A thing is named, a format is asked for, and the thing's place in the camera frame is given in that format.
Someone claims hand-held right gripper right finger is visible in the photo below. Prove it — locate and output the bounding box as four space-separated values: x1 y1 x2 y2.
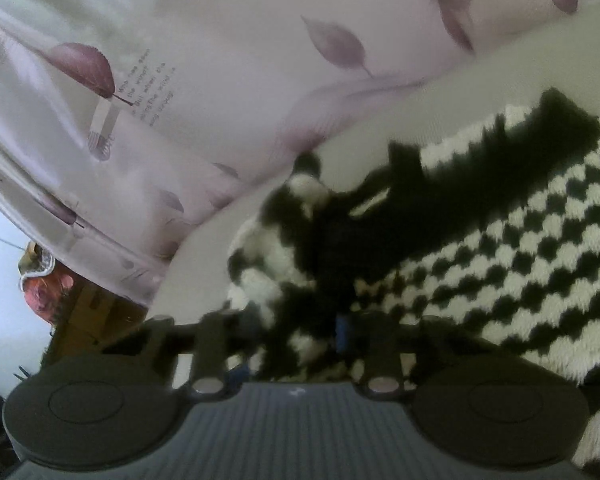
330 310 486 401

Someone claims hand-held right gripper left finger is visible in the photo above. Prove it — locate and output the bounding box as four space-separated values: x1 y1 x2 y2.
99 310 253 402

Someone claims black white checkered knit garment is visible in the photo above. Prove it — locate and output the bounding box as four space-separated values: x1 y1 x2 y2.
224 87 600 477

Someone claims brown wooden furniture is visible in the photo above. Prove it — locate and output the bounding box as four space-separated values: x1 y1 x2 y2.
42 280 153 368

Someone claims red round object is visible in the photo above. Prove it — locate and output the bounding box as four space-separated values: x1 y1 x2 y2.
22 269 77 327

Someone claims white leaf-patterned bedsheet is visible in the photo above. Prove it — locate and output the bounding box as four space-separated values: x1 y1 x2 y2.
0 0 581 322

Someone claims cream bed sheet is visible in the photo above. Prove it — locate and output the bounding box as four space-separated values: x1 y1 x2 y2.
147 5 600 391

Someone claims thin wall wire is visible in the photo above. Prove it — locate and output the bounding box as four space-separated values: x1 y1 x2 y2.
0 229 27 252

